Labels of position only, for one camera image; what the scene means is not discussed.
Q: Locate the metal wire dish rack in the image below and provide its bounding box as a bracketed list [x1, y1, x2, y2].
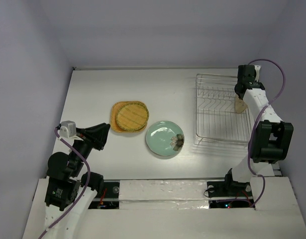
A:
[195, 73, 253, 147]

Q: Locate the beige floral ceramic plate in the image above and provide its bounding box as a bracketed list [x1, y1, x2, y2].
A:
[234, 95, 248, 114]

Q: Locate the large orange woven plate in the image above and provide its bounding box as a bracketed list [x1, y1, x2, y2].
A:
[110, 101, 149, 133]

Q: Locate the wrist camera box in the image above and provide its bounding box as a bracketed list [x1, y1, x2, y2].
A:
[254, 65, 261, 82]
[59, 120, 77, 138]

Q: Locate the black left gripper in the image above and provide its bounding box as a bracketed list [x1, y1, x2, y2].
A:
[71, 121, 111, 175]

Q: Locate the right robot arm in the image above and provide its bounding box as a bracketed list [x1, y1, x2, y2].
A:
[222, 64, 294, 196]

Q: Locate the teal floral ceramic plate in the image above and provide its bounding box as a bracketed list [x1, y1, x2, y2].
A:
[145, 120, 185, 157]

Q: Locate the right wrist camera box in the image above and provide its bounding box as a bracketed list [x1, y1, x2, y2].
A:
[254, 65, 261, 82]

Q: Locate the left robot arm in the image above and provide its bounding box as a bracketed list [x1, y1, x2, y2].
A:
[40, 120, 110, 239]

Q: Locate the aluminium rail right side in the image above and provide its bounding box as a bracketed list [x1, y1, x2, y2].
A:
[272, 163, 283, 177]

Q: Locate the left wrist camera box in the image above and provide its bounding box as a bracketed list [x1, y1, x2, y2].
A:
[59, 120, 77, 138]

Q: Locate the small orange woven plate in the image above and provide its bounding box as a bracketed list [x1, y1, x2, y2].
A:
[115, 102, 150, 131]

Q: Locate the white foam block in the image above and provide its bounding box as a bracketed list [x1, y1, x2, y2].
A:
[118, 180, 209, 210]

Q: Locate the green rimmed woven plate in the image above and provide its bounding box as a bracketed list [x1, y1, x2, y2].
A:
[115, 102, 150, 130]

